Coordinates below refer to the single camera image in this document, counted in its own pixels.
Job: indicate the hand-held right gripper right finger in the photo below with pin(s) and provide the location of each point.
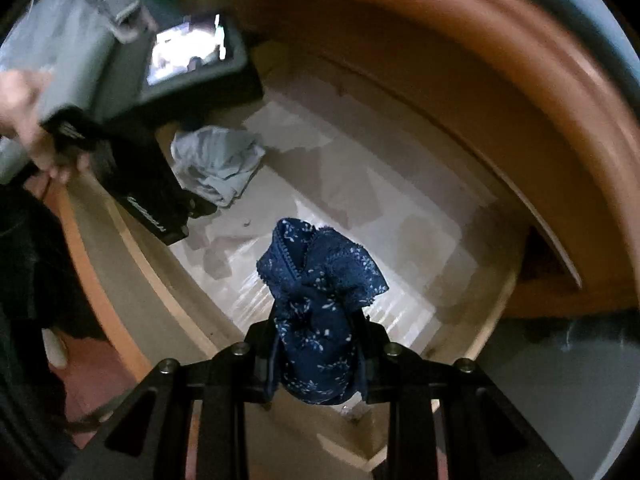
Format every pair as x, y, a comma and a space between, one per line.
370, 360

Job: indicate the dark blue floral underwear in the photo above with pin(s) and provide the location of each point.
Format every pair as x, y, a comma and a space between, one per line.
315, 340

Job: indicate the dark clothing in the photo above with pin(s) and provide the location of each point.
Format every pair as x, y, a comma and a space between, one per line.
30, 270

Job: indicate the grey plaid blanket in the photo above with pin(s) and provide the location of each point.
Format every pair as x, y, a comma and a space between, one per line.
115, 0

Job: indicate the light grey-blue underwear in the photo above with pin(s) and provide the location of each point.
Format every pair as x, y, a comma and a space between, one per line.
215, 160

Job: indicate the wooden drawer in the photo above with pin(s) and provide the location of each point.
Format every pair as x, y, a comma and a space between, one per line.
425, 260

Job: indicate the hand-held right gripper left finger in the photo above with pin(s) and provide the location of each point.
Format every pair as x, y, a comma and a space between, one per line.
260, 355

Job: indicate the blue checked cloth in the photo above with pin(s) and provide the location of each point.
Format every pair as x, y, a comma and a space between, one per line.
600, 20

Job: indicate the person's left hand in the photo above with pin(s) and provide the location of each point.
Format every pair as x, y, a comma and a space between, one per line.
25, 105

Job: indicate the brown wooden nightstand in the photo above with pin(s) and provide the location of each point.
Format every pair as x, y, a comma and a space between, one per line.
500, 60

